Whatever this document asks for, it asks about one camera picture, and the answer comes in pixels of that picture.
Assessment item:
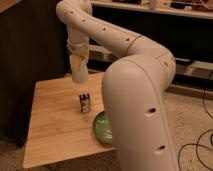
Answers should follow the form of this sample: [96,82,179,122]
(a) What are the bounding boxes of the wooden folding table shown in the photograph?
[23,73,113,168]

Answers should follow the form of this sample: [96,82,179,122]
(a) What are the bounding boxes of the wooden shelf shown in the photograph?
[91,0,213,20]

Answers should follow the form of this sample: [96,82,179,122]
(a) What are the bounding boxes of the grey metal beam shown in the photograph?
[88,45,213,80]

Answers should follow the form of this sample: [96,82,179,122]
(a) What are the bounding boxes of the green plate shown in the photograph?
[93,111,113,144]

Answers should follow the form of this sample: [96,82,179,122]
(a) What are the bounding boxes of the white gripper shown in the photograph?
[67,40,89,61]

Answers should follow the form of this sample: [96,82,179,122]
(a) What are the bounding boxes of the black floor cables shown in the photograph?
[177,71,213,171]

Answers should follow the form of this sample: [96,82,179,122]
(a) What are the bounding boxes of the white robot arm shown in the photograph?
[56,0,179,171]

